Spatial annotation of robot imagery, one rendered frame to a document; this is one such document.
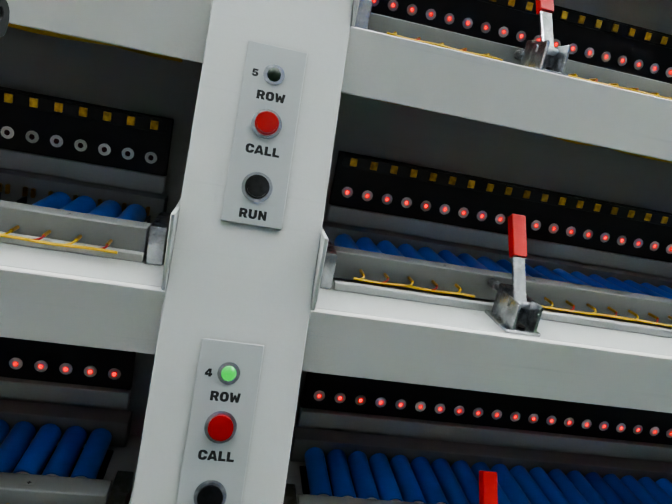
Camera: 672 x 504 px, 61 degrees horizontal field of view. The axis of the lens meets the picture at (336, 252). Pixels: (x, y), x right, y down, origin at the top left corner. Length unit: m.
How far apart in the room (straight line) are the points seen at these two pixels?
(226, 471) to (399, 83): 0.29
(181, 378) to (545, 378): 0.26
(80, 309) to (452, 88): 0.30
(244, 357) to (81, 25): 0.24
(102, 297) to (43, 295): 0.03
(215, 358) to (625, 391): 0.31
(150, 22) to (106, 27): 0.03
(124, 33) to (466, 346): 0.32
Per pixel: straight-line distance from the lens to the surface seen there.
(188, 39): 0.42
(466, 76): 0.45
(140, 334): 0.39
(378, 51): 0.43
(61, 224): 0.44
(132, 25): 0.43
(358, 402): 0.57
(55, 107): 0.58
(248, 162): 0.39
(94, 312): 0.39
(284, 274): 0.38
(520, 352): 0.44
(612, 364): 0.48
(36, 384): 0.58
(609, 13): 0.80
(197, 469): 0.40
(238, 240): 0.38
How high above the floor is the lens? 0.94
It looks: 5 degrees up
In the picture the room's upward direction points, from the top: 8 degrees clockwise
